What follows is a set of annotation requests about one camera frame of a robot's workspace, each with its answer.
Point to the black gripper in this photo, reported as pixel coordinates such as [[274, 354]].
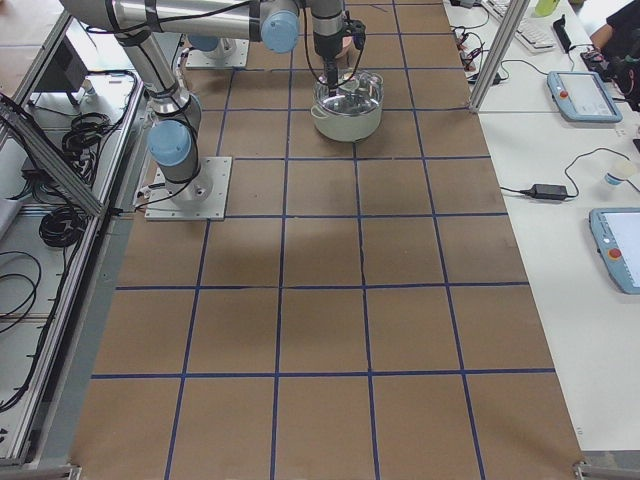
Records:
[[327, 46]]

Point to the glass pot lid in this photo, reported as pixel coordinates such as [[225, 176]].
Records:
[[357, 94]]

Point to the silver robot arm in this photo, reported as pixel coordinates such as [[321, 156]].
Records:
[[213, 46], [276, 24]]

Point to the pale green cooking pot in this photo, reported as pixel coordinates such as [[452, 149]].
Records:
[[345, 128]]

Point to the white keyboard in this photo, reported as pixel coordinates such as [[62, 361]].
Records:
[[528, 33]]

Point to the green bottle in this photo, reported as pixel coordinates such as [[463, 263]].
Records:
[[545, 8]]

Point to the black power adapter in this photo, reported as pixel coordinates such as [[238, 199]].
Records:
[[548, 192]]

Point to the blue teach pendant far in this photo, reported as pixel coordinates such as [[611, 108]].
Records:
[[582, 97]]

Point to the blue teach pendant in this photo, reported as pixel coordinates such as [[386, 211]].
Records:
[[616, 234], [582, 97]]

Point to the white paper cup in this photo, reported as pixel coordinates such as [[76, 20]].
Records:
[[620, 172]]

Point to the blue teach pendant near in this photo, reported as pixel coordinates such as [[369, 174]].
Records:
[[616, 234]]

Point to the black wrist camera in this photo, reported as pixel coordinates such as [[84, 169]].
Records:
[[358, 33]]

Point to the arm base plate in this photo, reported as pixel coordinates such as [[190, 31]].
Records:
[[196, 60], [205, 198]]

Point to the aluminium frame post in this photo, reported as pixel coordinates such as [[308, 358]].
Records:
[[500, 44]]

